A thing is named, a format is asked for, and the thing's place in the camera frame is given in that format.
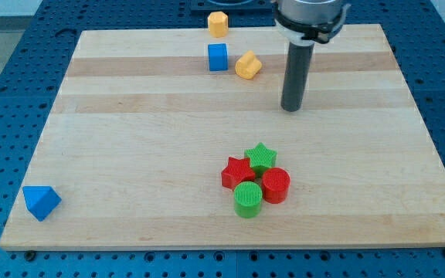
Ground yellow hexagon block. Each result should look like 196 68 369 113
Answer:
207 11 229 38

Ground green cylinder block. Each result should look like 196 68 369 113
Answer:
233 181 263 219

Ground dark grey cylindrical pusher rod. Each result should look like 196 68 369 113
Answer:
280 42 314 112

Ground red star block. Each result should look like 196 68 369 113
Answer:
221 157 256 191

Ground blue triangular prism block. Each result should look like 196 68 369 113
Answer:
22 185 62 222

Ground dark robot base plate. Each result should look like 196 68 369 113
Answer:
189 0 273 12

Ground red cylinder block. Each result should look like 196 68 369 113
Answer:
261 168 290 204

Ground light wooden board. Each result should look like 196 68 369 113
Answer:
0 24 445 251

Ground green star block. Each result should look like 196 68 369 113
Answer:
244 142 277 178

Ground blue cube block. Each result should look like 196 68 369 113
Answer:
208 43 228 71

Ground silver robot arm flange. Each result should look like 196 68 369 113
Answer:
274 0 351 46

